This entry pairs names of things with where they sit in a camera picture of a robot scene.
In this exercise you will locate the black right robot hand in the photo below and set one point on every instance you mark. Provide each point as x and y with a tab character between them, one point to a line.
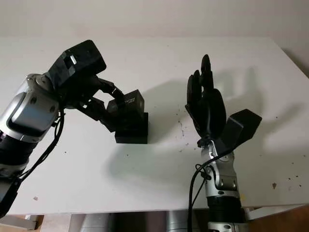
207	113

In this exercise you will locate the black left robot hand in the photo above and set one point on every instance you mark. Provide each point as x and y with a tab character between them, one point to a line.
82	96

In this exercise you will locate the black printed RealSense box lid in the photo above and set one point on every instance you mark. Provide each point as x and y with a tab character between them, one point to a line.
130	111

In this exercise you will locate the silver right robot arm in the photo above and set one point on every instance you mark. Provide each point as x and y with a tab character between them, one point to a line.
222	178

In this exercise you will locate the black box base with foam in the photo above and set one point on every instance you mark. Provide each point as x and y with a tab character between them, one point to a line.
132	139

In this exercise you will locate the yellow tape piece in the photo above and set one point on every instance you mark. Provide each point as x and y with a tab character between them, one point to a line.
243	197

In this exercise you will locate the grey table base bar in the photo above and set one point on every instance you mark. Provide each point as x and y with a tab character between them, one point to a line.
19	222

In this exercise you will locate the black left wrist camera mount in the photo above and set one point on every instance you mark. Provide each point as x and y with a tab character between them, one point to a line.
79	62

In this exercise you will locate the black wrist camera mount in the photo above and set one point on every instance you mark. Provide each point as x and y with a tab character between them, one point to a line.
79	62
241	128

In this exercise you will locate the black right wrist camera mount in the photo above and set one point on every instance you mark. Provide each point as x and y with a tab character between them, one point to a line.
241	128

